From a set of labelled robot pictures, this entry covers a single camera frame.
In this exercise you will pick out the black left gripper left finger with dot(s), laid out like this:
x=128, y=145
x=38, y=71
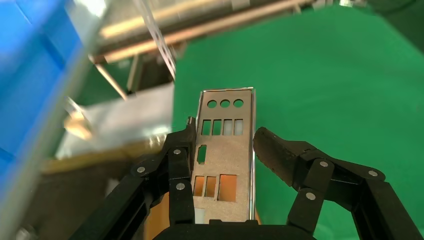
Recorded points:
x=175, y=185

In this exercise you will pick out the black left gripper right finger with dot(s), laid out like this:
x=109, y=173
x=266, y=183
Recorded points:
x=314, y=172

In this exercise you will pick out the silver metal io shield plate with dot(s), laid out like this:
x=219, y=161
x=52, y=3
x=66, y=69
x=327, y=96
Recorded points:
x=225, y=155

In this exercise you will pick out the blue plastic tray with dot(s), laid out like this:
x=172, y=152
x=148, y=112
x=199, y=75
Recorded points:
x=26, y=66

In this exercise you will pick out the green table mat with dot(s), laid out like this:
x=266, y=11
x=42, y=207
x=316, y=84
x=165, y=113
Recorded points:
x=331, y=82

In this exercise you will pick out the perforated steel angle brace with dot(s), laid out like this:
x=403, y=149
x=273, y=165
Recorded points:
x=158, y=34

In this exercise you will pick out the dark tray with wooden frame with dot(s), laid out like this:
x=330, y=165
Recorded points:
x=76, y=198

